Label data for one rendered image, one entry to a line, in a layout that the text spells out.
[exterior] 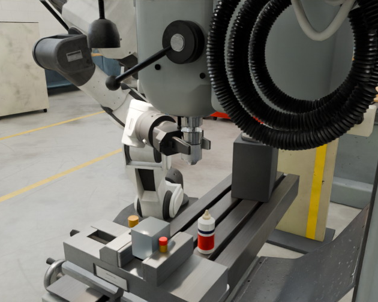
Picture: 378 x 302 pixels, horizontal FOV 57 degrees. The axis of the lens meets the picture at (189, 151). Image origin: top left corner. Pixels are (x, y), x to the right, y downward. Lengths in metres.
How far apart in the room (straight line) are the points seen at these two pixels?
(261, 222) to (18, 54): 6.20
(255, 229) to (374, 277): 0.48
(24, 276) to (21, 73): 4.84
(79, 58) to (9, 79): 5.79
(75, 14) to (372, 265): 0.93
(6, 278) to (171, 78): 2.13
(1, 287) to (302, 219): 2.03
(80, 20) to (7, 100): 5.81
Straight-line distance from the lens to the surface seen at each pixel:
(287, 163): 2.59
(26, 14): 9.74
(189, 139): 0.75
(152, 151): 1.42
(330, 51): 0.54
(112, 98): 1.16
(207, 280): 0.70
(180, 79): 0.65
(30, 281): 2.52
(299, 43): 0.54
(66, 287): 1.15
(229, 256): 0.88
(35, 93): 7.04
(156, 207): 1.63
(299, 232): 2.79
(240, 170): 1.10
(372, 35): 0.39
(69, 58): 1.05
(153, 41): 0.67
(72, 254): 0.84
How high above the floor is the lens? 1.47
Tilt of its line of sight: 19 degrees down
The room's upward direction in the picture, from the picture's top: straight up
